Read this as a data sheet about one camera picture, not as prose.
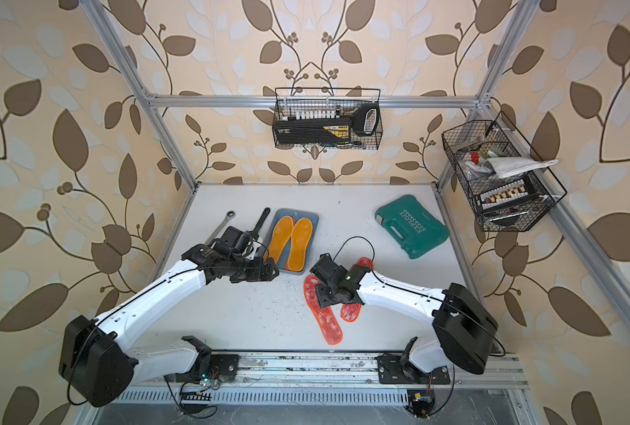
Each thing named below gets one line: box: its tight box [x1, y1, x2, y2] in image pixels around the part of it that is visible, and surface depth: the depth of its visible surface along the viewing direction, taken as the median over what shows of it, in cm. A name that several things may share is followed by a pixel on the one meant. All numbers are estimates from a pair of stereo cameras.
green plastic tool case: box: [375, 194, 451, 260], surface depth 104 cm
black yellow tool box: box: [272, 117, 353, 146], surface depth 85 cm
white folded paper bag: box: [482, 156, 559, 179], surface depth 63 cm
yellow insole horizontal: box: [263, 215, 294, 264], surface depth 104 cm
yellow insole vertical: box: [287, 216, 314, 273], surface depth 101 cm
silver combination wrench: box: [204, 210, 237, 246], surface depth 110 cm
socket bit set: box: [479, 178, 539, 211], surface depth 69 cm
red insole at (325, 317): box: [303, 274, 344, 346], surface depth 85 cm
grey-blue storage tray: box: [262, 208, 320, 276], surface depth 104 cm
